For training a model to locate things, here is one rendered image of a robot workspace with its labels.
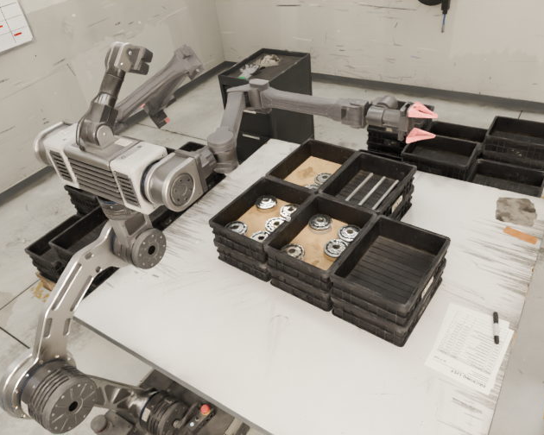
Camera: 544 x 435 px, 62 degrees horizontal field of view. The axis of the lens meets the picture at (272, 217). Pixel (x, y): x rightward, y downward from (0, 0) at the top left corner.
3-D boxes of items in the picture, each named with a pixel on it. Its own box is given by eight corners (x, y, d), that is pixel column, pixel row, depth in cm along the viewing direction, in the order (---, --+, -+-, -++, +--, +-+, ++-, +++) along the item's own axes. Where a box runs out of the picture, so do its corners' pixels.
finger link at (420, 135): (437, 137, 135) (407, 132, 140) (440, 116, 131) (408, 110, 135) (430, 148, 131) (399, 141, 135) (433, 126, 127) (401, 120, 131)
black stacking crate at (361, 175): (377, 235, 191) (378, 214, 184) (318, 213, 207) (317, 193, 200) (415, 187, 215) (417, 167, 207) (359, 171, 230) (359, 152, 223)
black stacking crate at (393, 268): (404, 331, 152) (407, 310, 145) (329, 297, 168) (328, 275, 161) (447, 261, 176) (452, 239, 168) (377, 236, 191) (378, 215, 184)
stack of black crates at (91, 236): (110, 315, 260) (81, 260, 232) (77, 297, 275) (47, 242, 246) (158, 271, 285) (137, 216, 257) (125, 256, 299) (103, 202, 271)
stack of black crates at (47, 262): (66, 291, 279) (52, 265, 265) (38, 275, 294) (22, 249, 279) (115, 251, 304) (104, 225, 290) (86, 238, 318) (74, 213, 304)
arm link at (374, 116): (363, 127, 140) (363, 110, 137) (371, 117, 144) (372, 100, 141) (383, 130, 137) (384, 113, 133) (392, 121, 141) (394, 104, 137)
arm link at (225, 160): (199, 168, 132) (195, 153, 129) (220, 152, 139) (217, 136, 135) (224, 175, 128) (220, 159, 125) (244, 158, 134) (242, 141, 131)
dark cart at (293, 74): (280, 189, 366) (268, 82, 310) (236, 176, 387) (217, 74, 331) (315, 153, 403) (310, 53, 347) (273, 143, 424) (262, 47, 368)
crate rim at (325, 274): (327, 279, 162) (327, 274, 160) (262, 250, 177) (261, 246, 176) (378, 217, 185) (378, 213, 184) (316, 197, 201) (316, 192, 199)
